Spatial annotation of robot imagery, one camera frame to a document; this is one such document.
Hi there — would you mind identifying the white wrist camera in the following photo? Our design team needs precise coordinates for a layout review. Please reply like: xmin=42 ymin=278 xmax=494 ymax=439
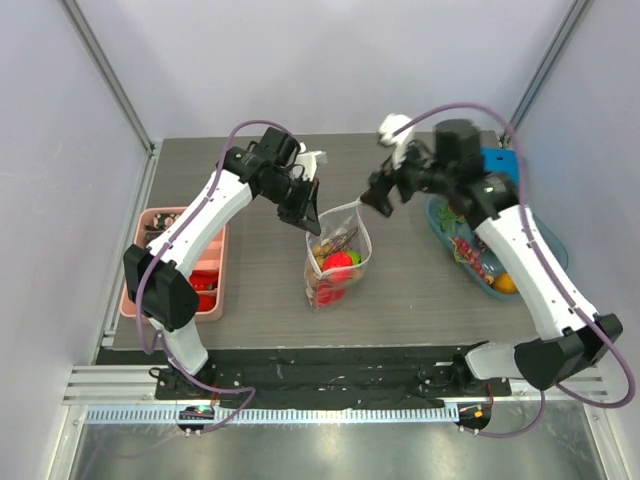
xmin=377 ymin=113 xmax=414 ymax=170
xmin=291 ymin=150 xmax=328 ymax=181

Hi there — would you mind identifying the red textured ball fruit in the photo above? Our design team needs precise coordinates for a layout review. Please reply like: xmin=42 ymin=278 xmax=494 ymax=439
xmin=322 ymin=252 xmax=352 ymax=272

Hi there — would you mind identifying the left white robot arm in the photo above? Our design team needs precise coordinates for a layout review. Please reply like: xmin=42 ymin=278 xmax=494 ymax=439
xmin=123 ymin=121 xmax=327 ymax=399

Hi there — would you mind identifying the blue transparent plastic container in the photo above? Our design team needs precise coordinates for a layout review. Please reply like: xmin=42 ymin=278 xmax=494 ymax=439
xmin=424 ymin=193 xmax=570 ymax=301

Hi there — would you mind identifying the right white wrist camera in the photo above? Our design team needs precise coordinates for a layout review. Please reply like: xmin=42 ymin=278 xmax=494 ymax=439
xmin=377 ymin=113 xmax=414 ymax=170

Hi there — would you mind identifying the blue folded cloth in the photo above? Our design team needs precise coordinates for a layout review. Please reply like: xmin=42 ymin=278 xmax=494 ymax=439
xmin=482 ymin=147 xmax=519 ymax=186

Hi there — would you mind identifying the green watermelon ball toy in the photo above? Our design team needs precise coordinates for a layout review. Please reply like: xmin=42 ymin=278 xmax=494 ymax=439
xmin=346 ymin=250 xmax=362 ymax=266

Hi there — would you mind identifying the red toy in tray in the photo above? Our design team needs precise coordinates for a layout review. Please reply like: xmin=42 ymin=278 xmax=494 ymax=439
xmin=197 ymin=294 xmax=217 ymax=313

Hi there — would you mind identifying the aluminium frame post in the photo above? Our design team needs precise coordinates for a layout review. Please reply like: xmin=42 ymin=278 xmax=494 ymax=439
xmin=59 ymin=0 xmax=155 ymax=154
xmin=510 ymin=0 xmax=594 ymax=130

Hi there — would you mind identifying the red apple toy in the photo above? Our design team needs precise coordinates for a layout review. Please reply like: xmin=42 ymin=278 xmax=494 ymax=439
xmin=311 ymin=271 xmax=352 ymax=308

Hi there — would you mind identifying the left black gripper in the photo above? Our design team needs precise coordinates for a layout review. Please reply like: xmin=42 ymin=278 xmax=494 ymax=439
xmin=260 ymin=174 xmax=321 ymax=236

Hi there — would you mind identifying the white slotted cable duct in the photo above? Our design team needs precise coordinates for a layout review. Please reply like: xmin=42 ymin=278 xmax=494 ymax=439
xmin=84 ymin=404 xmax=459 ymax=425

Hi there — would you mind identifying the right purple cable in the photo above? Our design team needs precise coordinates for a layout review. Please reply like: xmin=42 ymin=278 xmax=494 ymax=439
xmin=392 ymin=102 xmax=638 ymax=437

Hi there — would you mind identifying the red toy teeth piece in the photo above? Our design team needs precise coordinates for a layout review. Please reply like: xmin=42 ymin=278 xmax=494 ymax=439
xmin=189 ymin=270 xmax=219 ymax=292

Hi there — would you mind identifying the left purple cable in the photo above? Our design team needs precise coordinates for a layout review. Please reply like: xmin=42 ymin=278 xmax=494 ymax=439
xmin=135 ymin=119 xmax=304 ymax=436

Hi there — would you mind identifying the purple cable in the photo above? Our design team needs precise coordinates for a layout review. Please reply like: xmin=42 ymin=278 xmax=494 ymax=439
xmin=392 ymin=102 xmax=638 ymax=437
xmin=135 ymin=119 xmax=304 ymax=436

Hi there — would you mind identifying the yellow-brown longan bunch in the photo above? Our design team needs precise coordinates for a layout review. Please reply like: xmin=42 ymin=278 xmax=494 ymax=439
xmin=304 ymin=227 xmax=367 ymax=302

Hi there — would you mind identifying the left aluminium frame post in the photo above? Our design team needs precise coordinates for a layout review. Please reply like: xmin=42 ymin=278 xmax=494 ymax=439
xmin=59 ymin=0 xmax=155 ymax=154

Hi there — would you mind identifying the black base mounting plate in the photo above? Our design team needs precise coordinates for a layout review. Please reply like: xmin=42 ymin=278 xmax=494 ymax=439
xmin=149 ymin=346 xmax=511 ymax=410

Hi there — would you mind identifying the orange toy fruit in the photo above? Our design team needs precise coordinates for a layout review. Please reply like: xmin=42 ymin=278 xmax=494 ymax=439
xmin=492 ymin=273 xmax=518 ymax=295

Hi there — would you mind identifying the clear zip top bag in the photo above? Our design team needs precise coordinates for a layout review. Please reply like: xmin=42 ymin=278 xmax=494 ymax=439
xmin=304 ymin=200 xmax=373 ymax=310

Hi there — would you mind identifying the right aluminium frame post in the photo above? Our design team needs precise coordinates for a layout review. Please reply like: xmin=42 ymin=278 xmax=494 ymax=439
xmin=510 ymin=0 xmax=594 ymax=130

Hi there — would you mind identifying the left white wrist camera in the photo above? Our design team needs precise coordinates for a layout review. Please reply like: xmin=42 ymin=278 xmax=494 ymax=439
xmin=291 ymin=150 xmax=328 ymax=181

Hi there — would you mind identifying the small red grape sprig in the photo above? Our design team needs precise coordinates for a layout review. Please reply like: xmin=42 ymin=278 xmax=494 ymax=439
xmin=449 ymin=236 xmax=486 ymax=279

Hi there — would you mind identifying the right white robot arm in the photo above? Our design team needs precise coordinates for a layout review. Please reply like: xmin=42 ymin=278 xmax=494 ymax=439
xmin=360 ymin=114 xmax=623 ymax=395

